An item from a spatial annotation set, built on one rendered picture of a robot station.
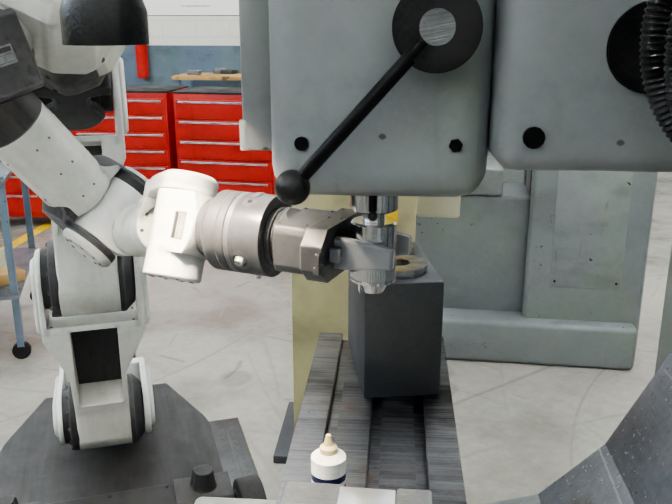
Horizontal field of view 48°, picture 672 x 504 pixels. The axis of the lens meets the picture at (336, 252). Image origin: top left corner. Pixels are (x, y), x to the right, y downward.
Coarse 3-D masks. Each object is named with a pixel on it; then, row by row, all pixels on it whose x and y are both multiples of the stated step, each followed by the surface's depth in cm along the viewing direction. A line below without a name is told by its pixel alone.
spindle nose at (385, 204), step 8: (352, 200) 75; (360, 200) 74; (368, 200) 74; (384, 200) 74; (392, 200) 74; (352, 208) 75; (360, 208) 74; (368, 208) 74; (384, 208) 74; (392, 208) 74
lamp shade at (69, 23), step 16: (64, 0) 63; (80, 0) 62; (96, 0) 62; (112, 0) 62; (128, 0) 63; (64, 16) 63; (80, 16) 62; (96, 16) 62; (112, 16) 62; (128, 16) 63; (144, 16) 65; (64, 32) 63; (80, 32) 62; (96, 32) 62; (112, 32) 62; (128, 32) 63; (144, 32) 65
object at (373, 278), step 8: (352, 232) 76; (368, 240) 75; (376, 240) 75; (384, 240) 75; (392, 240) 76; (352, 272) 77; (360, 272) 76; (368, 272) 76; (376, 272) 76; (384, 272) 76; (392, 272) 77; (352, 280) 77; (360, 280) 76; (368, 280) 76; (376, 280) 76; (384, 280) 76; (392, 280) 77
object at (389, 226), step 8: (360, 216) 78; (352, 224) 76; (360, 224) 75; (368, 224) 75; (376, 224) 75; (384, 224) 75; (392, 224) 75; (360, 232) 75; (368, 232) 75; (376, 232) 74; (384, 232) 75; (392, 232) 75
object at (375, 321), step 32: (416, 256) 121; (352, 288) 128; (416, 288) 113; (352, 320) 130; (384, 320) 114; (416, 320) 114; (352, 352) 131; (384, 352) 115; (416, 352) 116; (384, 384) 117; (416, 384) 117
